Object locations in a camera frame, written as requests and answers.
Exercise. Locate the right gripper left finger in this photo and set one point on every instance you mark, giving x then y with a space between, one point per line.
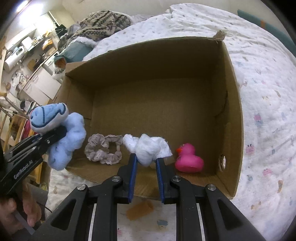
90 213

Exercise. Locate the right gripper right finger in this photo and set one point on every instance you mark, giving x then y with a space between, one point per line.
202 213

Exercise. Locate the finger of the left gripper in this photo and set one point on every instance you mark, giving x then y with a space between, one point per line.
35 146

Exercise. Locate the light blue plush toy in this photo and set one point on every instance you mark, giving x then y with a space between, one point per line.
48 117

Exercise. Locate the orange cylindrical tube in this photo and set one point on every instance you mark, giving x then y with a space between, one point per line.
140 210

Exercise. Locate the pink rubber duck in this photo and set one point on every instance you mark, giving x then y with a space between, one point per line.
187 161

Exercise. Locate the beige fabric scrunchie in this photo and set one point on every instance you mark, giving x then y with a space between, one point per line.
104 149

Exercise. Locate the white towel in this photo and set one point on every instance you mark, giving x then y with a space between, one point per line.
147 149

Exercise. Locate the person's left hand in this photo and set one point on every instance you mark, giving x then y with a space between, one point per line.
9 223

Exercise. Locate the yellow wooden chair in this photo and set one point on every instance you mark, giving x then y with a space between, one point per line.
12 128

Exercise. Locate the white kitchen cabinet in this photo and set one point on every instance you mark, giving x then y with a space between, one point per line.
41 87

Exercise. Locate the teal pillow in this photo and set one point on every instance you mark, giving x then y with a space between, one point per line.
74 52

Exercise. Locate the brown cardboard box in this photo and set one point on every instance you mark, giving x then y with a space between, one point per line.
182 89

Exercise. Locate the knitted patterned sweater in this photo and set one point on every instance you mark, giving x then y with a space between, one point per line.
95 27

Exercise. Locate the white cloth beside box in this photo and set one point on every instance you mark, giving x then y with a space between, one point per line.
239 78

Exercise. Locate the white patterned bed quilt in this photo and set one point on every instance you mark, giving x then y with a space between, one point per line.
266 187

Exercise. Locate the teal headboard cushion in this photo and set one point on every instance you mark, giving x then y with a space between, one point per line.
287 41

